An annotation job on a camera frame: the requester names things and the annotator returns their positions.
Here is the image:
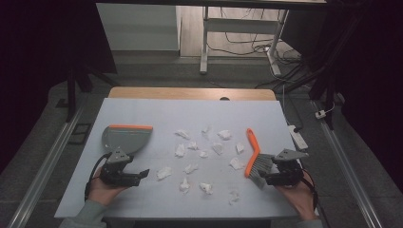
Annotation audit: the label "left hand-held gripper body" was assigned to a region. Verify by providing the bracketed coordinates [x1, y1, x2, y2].
[100, 146, 134, 187]

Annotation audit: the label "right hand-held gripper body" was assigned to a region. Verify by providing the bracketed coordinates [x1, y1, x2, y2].
[274, 148, 309, 186]

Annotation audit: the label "grey dustpan with orange edge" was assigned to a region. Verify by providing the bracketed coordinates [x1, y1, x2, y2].
[102, 123, 154, 157]

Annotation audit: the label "orange brush with grey bristles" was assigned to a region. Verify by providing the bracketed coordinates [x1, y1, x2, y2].
[243, 127, 276, 190]

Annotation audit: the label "white tissues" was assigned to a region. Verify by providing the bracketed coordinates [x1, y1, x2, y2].
[156, 124, 247, 206]

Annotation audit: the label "person's right hand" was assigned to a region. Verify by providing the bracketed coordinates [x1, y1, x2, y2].
[275, 180, 318, 221]

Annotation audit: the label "person's left hand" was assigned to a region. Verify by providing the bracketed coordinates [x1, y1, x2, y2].
[87, 167, 127, 206]

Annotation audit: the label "white power strip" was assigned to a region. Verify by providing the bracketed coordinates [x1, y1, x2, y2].
[287, 124, 309, 152]

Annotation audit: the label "black metal stand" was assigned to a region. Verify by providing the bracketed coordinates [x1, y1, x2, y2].
[56, 61, 123, 124]
[278, 12, 365, 131]

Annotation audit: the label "wooden table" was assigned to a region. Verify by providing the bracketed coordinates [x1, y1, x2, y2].
[107, 86, 278, 102]

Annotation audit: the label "white cabinet panel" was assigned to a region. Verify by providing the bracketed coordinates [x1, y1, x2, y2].
[95, 3, 182, 52]

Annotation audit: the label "dark curtain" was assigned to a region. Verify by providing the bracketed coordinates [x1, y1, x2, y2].
[279, 0, 403, 194]
[0, 0, 118, 174]

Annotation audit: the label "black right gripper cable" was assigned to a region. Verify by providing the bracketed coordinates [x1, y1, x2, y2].
[300, 168, 319, 212]

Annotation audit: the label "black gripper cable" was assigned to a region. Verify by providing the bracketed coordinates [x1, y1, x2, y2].
[84, 152, 112, 201]
[300, 168, 319, 212]

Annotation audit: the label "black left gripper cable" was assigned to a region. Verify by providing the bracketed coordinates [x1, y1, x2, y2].
[84, 152, 112, 201]

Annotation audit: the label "black rectangular floor frame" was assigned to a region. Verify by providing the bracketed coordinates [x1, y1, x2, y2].
[67, 123, 93, 146]

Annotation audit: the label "aluminium floor rail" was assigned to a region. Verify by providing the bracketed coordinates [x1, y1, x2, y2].
[311, 99, 384, 228]
[7, 103, 86, 228]

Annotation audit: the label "tangle of black floor cables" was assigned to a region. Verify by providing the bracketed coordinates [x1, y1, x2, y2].
[207, 8, 307, 91]

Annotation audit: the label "white metal desk frame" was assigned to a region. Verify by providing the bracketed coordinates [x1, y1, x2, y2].
[199, 6, 290, 77]

